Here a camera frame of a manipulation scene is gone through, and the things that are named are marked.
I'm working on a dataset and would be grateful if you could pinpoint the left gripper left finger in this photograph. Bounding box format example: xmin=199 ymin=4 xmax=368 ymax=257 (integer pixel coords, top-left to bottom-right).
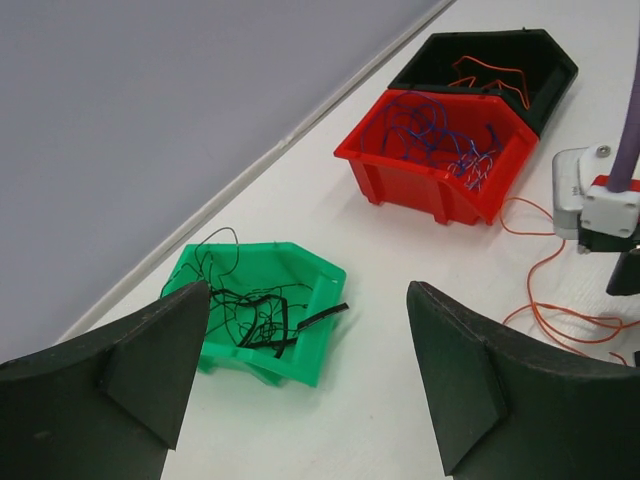
xmin=1 ymin=282 xmax=210 ymax=479

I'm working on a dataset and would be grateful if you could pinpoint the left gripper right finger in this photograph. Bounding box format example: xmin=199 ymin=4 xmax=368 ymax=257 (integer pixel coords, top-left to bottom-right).
xmin=406 ymin=281 xmax=639 ymax=479

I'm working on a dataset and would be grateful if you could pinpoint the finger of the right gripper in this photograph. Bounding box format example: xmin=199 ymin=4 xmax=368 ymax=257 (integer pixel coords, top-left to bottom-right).
xmin=606 ymin=250 xmax=640 ymax=296

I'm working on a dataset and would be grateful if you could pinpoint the orange wire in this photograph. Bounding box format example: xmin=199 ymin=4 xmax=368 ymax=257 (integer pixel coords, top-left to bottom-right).
xmin=497 ymin=195 xmax=640 ymax=369

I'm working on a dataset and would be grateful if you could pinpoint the thin grey wire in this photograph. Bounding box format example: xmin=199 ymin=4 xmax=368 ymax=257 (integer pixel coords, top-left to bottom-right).
xmin=159 ymin=227 xmax=311 ymax=346

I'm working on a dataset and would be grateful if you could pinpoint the blue white twisted wire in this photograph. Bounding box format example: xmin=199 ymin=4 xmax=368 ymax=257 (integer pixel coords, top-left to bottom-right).
xmin=447 ymin=149 xmax=501 ymax=194

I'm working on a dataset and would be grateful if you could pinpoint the green plastic bin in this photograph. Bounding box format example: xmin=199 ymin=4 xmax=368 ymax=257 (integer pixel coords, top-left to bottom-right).
xmin=161 ymin=242 xmax=348 ymax=387

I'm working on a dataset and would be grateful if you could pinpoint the red plastic bin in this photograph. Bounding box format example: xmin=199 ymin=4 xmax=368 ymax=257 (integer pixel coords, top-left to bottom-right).
xmin=334 ymin=89 xmax=539 ymax=225

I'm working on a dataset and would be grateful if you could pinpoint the black plastic bin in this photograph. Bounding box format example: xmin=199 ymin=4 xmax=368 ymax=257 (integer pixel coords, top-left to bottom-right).
xmin=389 ymin=28 xmax=579 ymax=135

